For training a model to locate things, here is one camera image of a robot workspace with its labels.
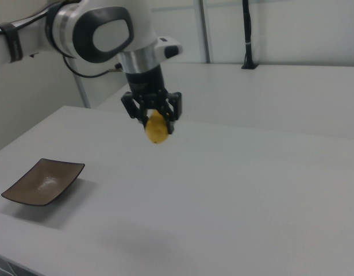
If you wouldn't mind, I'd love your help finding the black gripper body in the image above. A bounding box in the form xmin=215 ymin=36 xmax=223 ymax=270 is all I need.
xmin=125 ymin=64 xmax=168 ymax=110

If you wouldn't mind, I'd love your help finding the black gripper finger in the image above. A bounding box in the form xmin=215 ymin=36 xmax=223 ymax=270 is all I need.
xmin=159 ymin=90 xmax=183 ymax=136
xmin=120 ymin=91 xmax=151 ymax=127

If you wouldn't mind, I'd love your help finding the yellow lemon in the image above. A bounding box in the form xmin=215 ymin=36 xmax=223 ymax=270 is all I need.
xmin=145 ymin=110 xmax=170 ymax=145

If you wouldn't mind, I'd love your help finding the brown square ceramic plate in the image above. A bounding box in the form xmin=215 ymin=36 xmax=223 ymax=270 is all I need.
xmin=1 ymin=158 xmax=86 ymax=207

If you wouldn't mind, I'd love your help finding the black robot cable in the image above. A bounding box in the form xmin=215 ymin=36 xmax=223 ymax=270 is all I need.
xmin=62 ymin=54 xmax=123 ymax=79

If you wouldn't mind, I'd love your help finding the white frame post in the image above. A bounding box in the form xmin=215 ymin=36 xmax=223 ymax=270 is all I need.
xmin=74 ymin=74 xmax=91 ymax=109

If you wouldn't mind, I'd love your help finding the grey metal frame post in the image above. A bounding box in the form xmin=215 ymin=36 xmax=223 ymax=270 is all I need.
xmin=198 ymin=0 xmax=211 ymax=64

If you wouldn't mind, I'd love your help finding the black camera pole with clamp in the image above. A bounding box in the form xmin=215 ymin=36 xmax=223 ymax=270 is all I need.
xmin=241 ymin=0 xmax=260 ymax=71

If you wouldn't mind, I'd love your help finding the black velcro strap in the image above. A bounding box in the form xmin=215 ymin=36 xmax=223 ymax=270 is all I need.
xmin=0 ymin=22 xmax=25 ymax=63

